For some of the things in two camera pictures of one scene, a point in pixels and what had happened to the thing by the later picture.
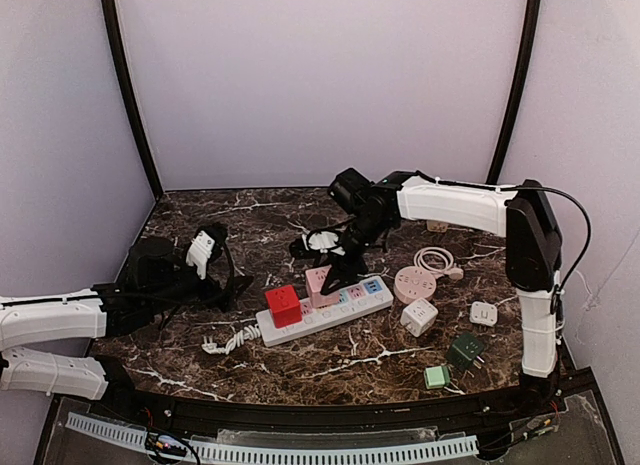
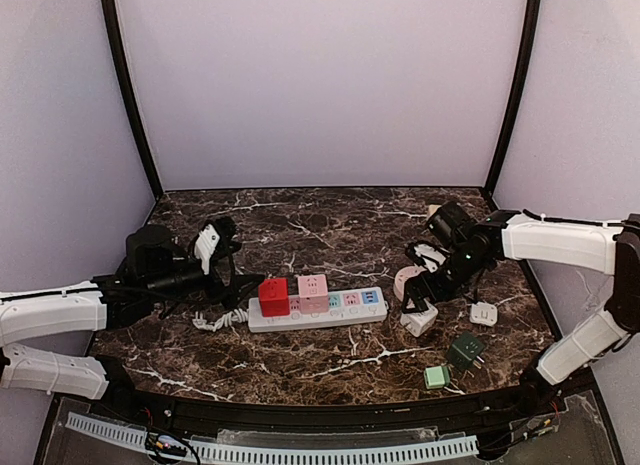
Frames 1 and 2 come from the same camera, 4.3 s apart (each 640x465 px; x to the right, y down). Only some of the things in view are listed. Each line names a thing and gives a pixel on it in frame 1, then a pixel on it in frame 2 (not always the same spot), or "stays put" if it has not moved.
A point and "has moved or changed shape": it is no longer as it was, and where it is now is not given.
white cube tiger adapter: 419,316 stays put
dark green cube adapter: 464,352 stays put
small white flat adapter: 482,313 stays put
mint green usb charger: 436,377 stays put
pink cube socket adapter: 315,280 has moved or changed shape
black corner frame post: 118,48 stays put
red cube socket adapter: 285,306 -> 274,297
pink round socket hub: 412,283 stays put
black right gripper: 345,258 -> 420,291
